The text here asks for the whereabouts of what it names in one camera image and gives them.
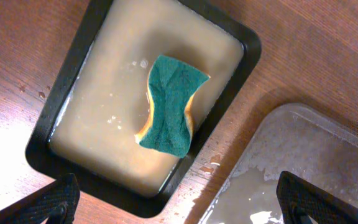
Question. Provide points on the black water basin tray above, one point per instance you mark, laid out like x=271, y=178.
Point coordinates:
x=99, y=99

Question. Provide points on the large dark serving tray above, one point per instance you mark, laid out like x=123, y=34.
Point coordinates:
x=293, y=138

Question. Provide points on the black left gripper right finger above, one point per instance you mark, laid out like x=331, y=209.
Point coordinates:
x=303, y=202

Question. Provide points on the green and yellow sponge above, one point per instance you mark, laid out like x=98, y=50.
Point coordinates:
x=171, y=87

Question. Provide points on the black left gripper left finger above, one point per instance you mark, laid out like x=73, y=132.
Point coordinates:
x=54, y=203

